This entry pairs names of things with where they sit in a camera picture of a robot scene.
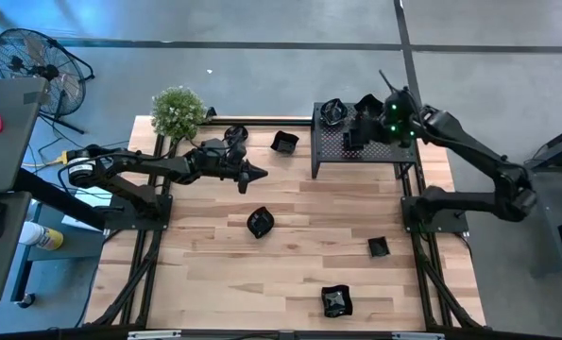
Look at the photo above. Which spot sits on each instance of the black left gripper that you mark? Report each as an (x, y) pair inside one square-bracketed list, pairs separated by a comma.
[(214, 165)]

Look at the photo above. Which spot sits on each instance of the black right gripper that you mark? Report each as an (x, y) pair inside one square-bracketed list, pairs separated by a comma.
[(374, 130)]

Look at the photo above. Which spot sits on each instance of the black scalloped mini bowl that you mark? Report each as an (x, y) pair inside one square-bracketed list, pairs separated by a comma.
[(334, 112)]

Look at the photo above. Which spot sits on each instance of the black leaf-shaped mini plate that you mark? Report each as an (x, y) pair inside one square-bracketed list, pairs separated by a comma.
[(260, 222)]

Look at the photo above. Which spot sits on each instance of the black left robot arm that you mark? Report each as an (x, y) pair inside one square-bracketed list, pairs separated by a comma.
[(134, 165)]

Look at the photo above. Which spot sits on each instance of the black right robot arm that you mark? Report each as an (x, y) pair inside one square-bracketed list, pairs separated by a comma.
[(474, 151)]

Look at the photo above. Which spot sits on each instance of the black round wavy mini plate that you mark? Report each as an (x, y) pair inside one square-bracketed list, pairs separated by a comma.
[(235, 133)]

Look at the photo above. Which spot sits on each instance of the black hexagonal mini bowl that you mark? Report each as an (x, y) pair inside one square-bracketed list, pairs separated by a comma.
[(284, 141)]

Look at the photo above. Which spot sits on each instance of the black wavy square mini plate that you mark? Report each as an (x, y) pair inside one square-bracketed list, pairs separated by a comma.
[(337, 300)]

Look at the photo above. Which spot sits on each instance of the black perforated metal stand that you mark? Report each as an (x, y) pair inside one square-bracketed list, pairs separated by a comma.
[(337, 146)]

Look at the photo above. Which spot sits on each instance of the small black clamp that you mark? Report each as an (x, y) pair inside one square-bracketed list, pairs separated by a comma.
[(210, 112)]

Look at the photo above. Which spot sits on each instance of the green potted plant black pot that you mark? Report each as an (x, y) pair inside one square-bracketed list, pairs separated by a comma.
[(179, 113)]

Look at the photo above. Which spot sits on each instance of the yellow power plug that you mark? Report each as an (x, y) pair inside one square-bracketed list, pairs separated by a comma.
[(62, 158)]

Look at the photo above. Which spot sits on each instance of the black diagonal bar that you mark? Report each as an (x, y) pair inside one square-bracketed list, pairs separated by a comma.
[(58, 198)]

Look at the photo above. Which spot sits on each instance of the white yellow spray can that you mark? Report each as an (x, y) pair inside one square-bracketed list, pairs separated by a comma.
[(39, 236)]

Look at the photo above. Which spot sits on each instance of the black floor fan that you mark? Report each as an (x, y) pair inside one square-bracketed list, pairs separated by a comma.
[(37, 71)]

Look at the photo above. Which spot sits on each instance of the grey desk top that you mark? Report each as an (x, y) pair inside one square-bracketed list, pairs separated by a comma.
[(6, 151)]

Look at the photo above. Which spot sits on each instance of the black desk top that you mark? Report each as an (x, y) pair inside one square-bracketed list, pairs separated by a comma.
[(2, 269)]

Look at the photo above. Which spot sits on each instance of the black aluminium rig frame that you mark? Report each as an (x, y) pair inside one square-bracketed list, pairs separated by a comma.
[(261, 121)]

